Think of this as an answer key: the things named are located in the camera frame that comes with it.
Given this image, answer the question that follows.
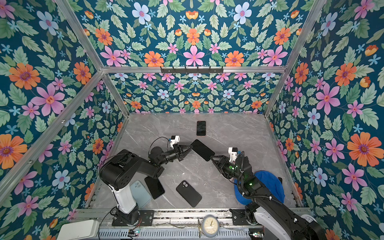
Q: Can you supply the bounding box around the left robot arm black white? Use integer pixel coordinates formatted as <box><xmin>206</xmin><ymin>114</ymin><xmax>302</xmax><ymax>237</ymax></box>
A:
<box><xmin>99</xmin><ymin>144</ymin><xmax>193</xmax><ymax>215</ymax></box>

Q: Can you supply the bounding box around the black phone case camera cutout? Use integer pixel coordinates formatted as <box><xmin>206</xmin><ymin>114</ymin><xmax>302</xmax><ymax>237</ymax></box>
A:
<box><xmin>176</xmin><ymin>181</ymin><xmax>202</xmax><ymax>208</ymax></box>

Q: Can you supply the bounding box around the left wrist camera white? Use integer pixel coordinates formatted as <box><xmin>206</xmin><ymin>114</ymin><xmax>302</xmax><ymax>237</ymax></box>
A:
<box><xmin>170</xmin><ymin>136</ymin><xmax>180</xmax><ymax>149</ymax></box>

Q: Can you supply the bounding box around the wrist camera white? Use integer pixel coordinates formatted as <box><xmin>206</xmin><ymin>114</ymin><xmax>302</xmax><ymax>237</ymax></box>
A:
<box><xmin>170</xmin><ymin>136</ymin><xmax>180</xmax><ymax>149</ymax></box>
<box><xmin>228</xmin><ymin>147</ymin><xmax>239</xmax><ymax>163</ymax></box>

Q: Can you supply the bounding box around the black hook rail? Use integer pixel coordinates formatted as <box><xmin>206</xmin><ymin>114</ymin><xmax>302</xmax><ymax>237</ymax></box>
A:
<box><xmin>160</xmin><ymin>67</ymin><xmax>224</xmax><ymax>74</ymax></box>

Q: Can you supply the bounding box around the aluminium front rail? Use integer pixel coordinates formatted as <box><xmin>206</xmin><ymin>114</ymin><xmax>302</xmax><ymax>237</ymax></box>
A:
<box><xmin>70</xmin><ymin>208</ymin><xmax>233</xmax><ymax>224</ymax></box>

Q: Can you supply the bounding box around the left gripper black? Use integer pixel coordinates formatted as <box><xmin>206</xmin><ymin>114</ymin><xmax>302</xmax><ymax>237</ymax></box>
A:
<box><xmin>157</xmin><ymin>144</ymin><xmax>192</xmax><ymax>168</ymax></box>

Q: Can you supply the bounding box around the round beige clock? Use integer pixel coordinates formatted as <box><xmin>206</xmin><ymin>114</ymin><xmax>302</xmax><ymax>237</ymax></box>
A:
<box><xmin>201</xmin><ymin>215</ymin><xmax>220</xmax><ymax>238</ymax></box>

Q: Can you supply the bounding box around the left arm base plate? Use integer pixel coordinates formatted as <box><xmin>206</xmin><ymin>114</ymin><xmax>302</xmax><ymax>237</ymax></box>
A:
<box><xmin>112</xmin><ymin>210</ymin><xmax>155</xmax><ymax>227</ymax></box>

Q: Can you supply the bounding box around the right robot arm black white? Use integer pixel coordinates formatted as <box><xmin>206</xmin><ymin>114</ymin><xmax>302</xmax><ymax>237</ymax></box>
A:
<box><xmin>211</xmin><ymin>152</ymin><xmax>326</xmax><ymax>240</ymax></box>

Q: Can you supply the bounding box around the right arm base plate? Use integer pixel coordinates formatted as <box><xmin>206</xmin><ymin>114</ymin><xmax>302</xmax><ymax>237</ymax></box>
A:
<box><xmin>229</xmin><ymin>209</ymin><xmax>257</xmax><ymax>226</ymax></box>

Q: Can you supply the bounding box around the light blue phone case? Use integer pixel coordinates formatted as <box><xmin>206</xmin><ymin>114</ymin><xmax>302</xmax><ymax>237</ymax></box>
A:
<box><xmin>130</xmin><ymin>181</ymin><xmax>152</xmax><ymax>209</ymax></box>

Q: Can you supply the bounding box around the blue cloth hat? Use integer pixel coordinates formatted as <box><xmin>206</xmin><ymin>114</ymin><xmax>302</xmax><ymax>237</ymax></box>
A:
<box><xmin>234</xmin><ymin>171</ymin><xmax>285</xmax><ymax>206</ymax></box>

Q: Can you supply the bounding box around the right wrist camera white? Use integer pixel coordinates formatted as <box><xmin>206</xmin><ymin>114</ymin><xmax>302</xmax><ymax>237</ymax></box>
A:
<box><xmin>228</xmin><ymin>147</ymin><xmax>239</xmax><ymax>163</ymax></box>

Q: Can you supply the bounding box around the white box device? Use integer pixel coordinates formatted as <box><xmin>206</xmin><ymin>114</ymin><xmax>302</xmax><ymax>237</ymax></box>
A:
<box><xmin>57</xmin><ymin>220</ymin><xmax>100</xmax><ymax>240</ymax></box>

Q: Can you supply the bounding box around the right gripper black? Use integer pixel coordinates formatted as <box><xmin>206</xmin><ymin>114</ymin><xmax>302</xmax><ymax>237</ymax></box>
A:
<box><xmin>210</xmin><ymin>155</ymin><xmax>245</xmax><ymax>185</ymax></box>

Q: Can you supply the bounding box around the black phone pink edge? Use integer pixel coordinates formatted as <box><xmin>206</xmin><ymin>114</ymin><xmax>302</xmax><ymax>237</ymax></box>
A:
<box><xmin>197</xmin><ymin>121</ymin><xmax>207</xmax><ymax>136</ymax></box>

